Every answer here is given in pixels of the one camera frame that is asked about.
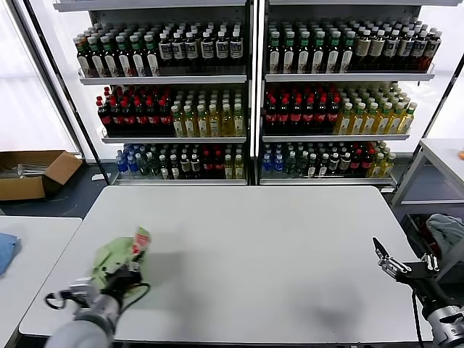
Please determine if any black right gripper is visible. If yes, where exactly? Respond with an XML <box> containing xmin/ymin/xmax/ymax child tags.
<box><xmin>372</xmin><ymin>236</ymin><xmax>442</xmax><ymax>297</ymax></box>

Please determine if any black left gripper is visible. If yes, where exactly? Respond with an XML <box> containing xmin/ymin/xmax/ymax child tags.
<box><xmin>100</xmin><ymin>263</ymin><xmax>142</xmax><ymax>291</ymax></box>

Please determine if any light green t-shirt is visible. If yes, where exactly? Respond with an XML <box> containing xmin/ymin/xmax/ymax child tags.
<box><xmin>90</xmin><ymin>226</ymin><xmax>153</xmax><ymax>291</ymax></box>

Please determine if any dark storage crate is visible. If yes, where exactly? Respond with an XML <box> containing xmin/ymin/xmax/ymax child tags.
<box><xmin>402</xmin><ymin>212</ymin><xmax>447</xmax><ymax>271</ymax></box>

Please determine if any red crumpled cloth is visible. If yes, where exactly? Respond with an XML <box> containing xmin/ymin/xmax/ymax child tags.
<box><xmin>416</xmin><ymin>215</ymin><xmax>442</xmax><ymax>257</ymax></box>

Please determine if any pale grey crumpled cloth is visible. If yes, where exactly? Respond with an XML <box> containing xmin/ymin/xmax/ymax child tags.
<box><xmin>426</xmin><ymin>212</ymin><xmax>464</xmax><ymax>254</ymax></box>

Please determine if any blue folded cloth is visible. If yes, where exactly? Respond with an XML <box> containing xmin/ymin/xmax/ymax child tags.
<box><xmin>0</xmin><ymin>233</ymin><xmax>22</xmax><ymax>278</ymax></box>

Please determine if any brown cardboard box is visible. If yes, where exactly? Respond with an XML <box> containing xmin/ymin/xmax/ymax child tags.
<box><xmin>0</xmin><ymin>150</ymin><xmax>83</xmax><ymax>202</ymax></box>

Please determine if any grey drinks shelf unit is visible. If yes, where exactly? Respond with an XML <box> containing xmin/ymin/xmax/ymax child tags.
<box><xmin>53</xmin><ymin>0</ymin><xmax>254</xmax><ymax>186</ymax></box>
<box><xmin>255</xmin><ymin>0</ymin><xmax>457</xmax><ymax>188</ymax></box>

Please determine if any green cap dark tea bottle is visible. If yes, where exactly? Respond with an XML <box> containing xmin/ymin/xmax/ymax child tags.
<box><xmin>130</xmin><ymin>34</ymin><xmax>148</xmax><ymax>77</ymax></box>
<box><xmin>144</xmin><ymin>34</ymin><xmax>161</xmax><ymax>77</ymax></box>
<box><xmin>312</xmin><ymin>30</ymin><xmax>326</xmax><ymax>75</ymax></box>
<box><xmin>115</xmin><ymin>34</ymin><xmax>133</xmax><ymax>77</ymax></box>
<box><xmin>268</xmin><ymin>31</ymin><xmax>282</xmax><ymax>75</ymax></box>
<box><xmin>88</xmin><ymin>36</ymin><xmax>105</xmax><ymax>78</ymax></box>
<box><xmin>297</xmin><ymin>31</ymin><xmax>312</xmax><ymax>75</ymax></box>
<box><xmin>327</xmin><ymin>30</ymin><xmax>341</xmax><ymax>75</ymax></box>
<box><xmin>75</xmin><ymin>36</ymin><xmax>91</xmax><ymax>78</ymax></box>
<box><xmin>340</xmin><ymin>30</ymin><xmax>356</xmax><ymax>73</ymax></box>
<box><xmin>100</xmin><ymin>35</ymin><xmax>119</xmax><ymax>78</ymax></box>
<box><xmin>282</xmin><ymin>31</ymin><xmax>297</xmax><ymax>75</ymax></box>

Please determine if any grey label dark drink bottle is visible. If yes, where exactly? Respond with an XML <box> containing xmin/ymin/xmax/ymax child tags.
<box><xmin>424</xmin><ymin>32</ymin><xmax>442</xmax><ymax>70</ymax></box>
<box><xmin>411</xmin><ymin>31</ymin><xmax>428</xmax><ymax>70</ymax></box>
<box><xmin>384</xmin><ymin>30</ymin><xmax>401</xmax><ymax>70</ymax></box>
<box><xmin>398</xmin><ymin>30</ymin><xmax>415</xmax><ymax>70</ymax></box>

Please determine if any beige label dark drink bottle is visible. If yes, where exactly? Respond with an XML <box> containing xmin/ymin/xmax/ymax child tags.
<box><xmin>355</xmin><ymin>29</ymin><xmax>371</xmax><ymax>70</ymax></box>
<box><xmin>369</xmin><ymin>29</ymin><xmax>386</xmax><ymax>70</ymax></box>

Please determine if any white cap blue label bottle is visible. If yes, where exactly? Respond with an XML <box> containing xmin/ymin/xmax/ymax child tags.
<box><xmin>158</xmin><ymin>32</ymin><xmax>173</xmax><ymax>68</ymax></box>
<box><xmin>184</xmin><ymin>31</ymin><xmax>199</xmax><ymax>68</ymax></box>
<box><xmin>229</xmin><ymin>30</ymin><xmax>244</xmax><ymax>67</ymax></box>
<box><xmin>200</xmin><ymin>31</ymin><xmax>215</xmax><ymax>68</ymax></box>
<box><xmin>215</xmin><ymin>30</ymin><xmax>231</xmax><ymax>67</ymax></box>
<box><xmin>171</xmin><ymin>32</ymin><xmax>186</xmax><ymax>68</ymax></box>

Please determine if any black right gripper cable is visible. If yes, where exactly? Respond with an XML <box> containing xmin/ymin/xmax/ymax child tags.
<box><xmin>410</xmin><ymin>289</ymin><xmax>426</xmax><ymax>344</ymax></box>

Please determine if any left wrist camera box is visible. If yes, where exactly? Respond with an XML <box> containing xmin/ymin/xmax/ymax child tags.
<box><xmin>67</xmin><ymin>277</ymin><xmax>97</xmax><ymax>300</ymax></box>

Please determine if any white metal frame table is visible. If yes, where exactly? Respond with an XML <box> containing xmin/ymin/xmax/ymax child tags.
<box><xmin>390</xmin><ymin>138</ymin><xmax>464</xmax><ymax>283</ymax></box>

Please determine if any dark window frame post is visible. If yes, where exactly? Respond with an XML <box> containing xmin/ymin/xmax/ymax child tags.
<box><xmin>416</xmin><ymin>54</ymin><xmax>464</xmax><ymax>146</ymax></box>
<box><xmin>21</xmin><ymin>0</ymin><xmax>112</xmax><ymax>182</ymax></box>

